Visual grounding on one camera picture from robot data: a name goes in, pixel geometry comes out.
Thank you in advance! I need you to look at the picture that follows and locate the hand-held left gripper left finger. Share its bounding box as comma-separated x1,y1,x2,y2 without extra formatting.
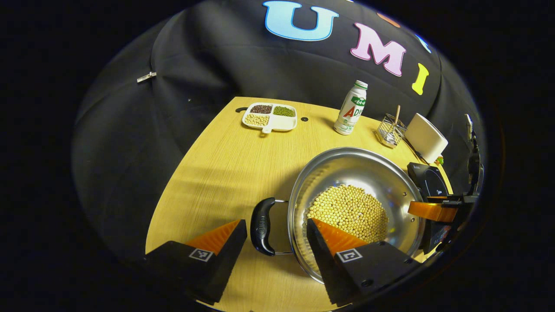
145,219,248,305

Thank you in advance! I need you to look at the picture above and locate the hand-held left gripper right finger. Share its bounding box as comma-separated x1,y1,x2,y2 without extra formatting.
306,218,419,306

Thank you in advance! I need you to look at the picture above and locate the black induction cooktop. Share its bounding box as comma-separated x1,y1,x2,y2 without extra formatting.
407,162,456,255

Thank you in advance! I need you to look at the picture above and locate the stainless steel pot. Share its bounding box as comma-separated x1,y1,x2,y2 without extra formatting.
250,147,428,284

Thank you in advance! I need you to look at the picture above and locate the pile of yellow soybeans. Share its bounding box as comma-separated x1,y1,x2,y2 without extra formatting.
307,185,389,244

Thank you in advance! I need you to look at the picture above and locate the white toaster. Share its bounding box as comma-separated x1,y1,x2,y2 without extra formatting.
404,113,449,164

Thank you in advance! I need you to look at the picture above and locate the white drink bottle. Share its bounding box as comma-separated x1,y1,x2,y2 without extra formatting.
333,80,369,136

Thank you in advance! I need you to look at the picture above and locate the white divided bean dish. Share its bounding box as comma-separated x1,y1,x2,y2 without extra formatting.
242,102,298,134

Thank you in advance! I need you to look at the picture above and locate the black backdrop cloth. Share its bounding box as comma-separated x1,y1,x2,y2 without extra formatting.
72,0,486,260

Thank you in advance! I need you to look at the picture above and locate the black toaster cable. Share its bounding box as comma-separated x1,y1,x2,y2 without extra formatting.
403,138,428,163

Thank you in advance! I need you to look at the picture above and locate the wire mesh basket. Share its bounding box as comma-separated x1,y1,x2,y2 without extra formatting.
375,114,408,149

